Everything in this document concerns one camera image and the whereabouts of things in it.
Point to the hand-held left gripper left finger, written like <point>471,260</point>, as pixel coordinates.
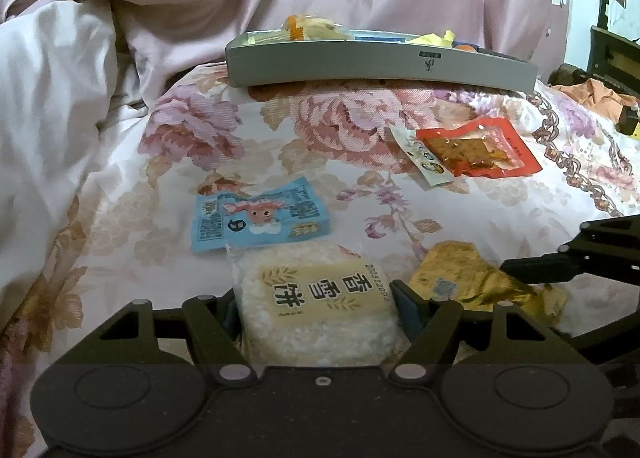
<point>230,320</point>

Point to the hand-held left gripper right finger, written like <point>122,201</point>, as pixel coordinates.
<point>410,313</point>

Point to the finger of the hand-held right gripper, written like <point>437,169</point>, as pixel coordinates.
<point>550,268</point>
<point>615,340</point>

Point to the gold foil snack packet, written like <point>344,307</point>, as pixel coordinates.
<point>465,273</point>

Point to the white rice cracker packet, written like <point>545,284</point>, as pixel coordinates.
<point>320,318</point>

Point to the light blue cartoon snack packet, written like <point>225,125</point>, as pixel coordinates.
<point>260,213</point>

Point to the red clear-window snack packet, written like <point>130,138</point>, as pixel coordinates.
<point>480,151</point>

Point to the small white snack packet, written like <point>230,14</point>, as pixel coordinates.
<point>425,158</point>

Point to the grey cardboard box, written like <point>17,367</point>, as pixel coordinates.
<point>350,63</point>

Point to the orange cloth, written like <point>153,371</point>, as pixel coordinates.
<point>600,96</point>

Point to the floral bedsheet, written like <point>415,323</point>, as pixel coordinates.
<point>350,138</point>

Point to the dark cloth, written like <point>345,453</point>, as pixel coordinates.
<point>567,73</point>

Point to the dark wooden chair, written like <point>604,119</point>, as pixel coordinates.
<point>615,53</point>

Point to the yellow crumpled snack packet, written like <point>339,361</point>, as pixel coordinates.
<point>432,38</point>

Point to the white duvet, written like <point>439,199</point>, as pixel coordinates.
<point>55,128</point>

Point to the clear snack packet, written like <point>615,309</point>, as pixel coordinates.
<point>322,31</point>

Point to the orange striped snack packet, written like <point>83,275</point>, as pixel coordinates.
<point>292,28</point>

